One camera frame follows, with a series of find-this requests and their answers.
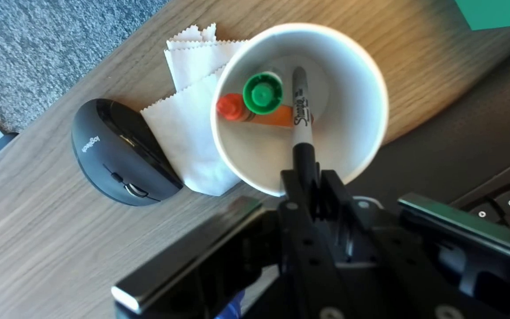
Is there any green honeycomb pen rack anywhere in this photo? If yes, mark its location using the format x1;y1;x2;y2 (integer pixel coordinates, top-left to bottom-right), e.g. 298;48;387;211
454;0;510;32

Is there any white crumpled cloth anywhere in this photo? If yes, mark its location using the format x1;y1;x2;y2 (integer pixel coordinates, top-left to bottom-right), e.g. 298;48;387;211
139;24;252;199

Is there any black computer mouse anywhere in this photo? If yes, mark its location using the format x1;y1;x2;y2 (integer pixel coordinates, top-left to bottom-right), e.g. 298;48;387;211
70;98;185;208

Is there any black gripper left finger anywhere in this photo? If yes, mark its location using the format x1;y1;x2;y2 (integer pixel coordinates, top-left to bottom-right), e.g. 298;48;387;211
111;169;318;316

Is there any blue gum container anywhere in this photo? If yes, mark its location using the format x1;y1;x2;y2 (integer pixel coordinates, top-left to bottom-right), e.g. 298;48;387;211
222;277;263;319

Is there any white paper cup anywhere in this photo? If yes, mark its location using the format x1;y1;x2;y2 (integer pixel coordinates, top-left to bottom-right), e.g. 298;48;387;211
210;22;392;199

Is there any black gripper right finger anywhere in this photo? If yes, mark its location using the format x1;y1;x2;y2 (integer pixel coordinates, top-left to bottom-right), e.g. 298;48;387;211
314;171;510;273

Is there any black marker grey barrel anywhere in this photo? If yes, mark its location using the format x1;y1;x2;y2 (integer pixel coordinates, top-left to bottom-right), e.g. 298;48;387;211
289;66;321;179

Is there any green marker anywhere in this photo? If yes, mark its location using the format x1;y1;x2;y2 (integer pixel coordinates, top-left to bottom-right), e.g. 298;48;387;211
242;70;286;117

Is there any orange marker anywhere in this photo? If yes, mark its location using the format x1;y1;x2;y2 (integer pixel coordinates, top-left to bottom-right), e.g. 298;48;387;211
217;93;298;130

